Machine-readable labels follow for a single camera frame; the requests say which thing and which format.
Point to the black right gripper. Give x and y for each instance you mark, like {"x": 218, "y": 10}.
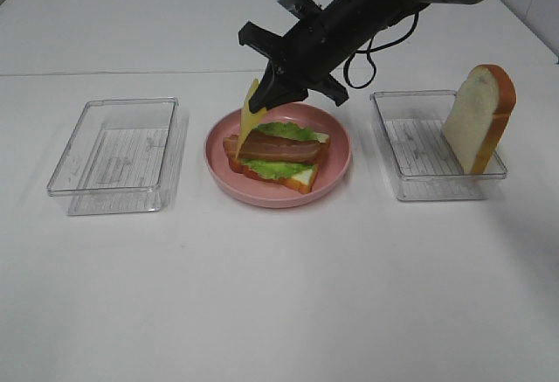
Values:
{"x": 300, "y": 61}

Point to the yellow cheese slice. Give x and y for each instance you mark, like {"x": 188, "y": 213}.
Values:
{"x": 248, "y": 120}

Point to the brown bacon strip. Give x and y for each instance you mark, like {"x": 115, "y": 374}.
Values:
{"x": 273, "y": 148}

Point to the green lettuce leaf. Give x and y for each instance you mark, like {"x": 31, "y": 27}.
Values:
{"x": 287, "y": 129}

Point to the bread slice from tray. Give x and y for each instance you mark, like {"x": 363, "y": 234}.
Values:
{"x": 296, "y": 176}

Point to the pink bacon strip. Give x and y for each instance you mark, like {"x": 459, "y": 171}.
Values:
{"x": 230, "y": 144}

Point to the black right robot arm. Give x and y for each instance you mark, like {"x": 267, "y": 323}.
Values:
{"x": 353, "y": 22}

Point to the pink round plate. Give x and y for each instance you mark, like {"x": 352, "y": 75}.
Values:
{"x": 263, "y": 194}

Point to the clear left plastic tray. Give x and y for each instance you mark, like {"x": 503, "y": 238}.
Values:
{"x": 123, "y": 156}

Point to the clear plastic tray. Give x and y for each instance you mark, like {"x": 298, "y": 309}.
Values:
{"x": 123, "y": 156}
{"x": 420, "y": 164}

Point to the clear right plastic tray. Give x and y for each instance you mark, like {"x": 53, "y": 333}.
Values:
{"x": 420, "y": 164}

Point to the bread slice in right tray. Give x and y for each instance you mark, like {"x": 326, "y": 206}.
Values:
{"x": 479, "y": 116}

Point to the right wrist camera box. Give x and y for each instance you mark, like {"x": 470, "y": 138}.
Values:
{"x": 300, "y": 8}

